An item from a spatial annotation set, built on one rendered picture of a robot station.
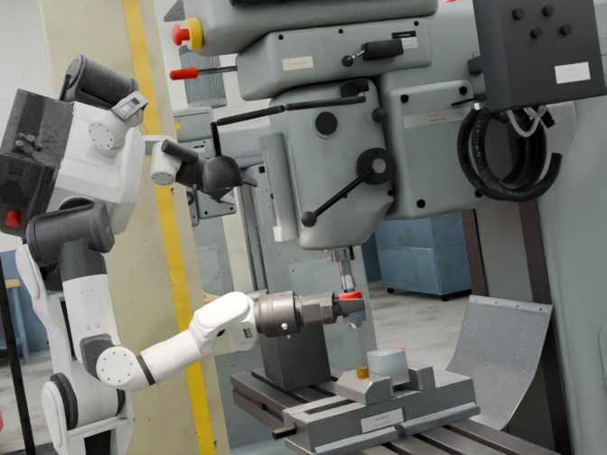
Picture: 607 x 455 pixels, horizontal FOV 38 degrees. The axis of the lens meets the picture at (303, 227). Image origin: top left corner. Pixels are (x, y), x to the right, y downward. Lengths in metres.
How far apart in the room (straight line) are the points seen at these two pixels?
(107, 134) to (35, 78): 8.98
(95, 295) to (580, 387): 0.98
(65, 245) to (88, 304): 0.13
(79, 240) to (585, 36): 1.02
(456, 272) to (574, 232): 7.35
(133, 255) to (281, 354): 1.41
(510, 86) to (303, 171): 0.42
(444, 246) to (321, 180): 7.44
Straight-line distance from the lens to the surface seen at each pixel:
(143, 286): 3.43
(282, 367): 2.12
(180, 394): 3.51
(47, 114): 1.98
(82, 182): 1.88
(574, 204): 1.84
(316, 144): 1.68
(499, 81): 1.58
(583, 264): 1.85
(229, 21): 1.64
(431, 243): 9.05
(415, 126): 1.74
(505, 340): 1.95
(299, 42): 1.67
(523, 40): 1.58
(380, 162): 1.68
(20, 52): 10.86
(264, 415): 2.17
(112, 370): 1.75
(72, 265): 1.79
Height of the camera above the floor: 1.45
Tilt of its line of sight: 3 degrees down
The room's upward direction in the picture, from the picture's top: 9 degrees counter-clockwise
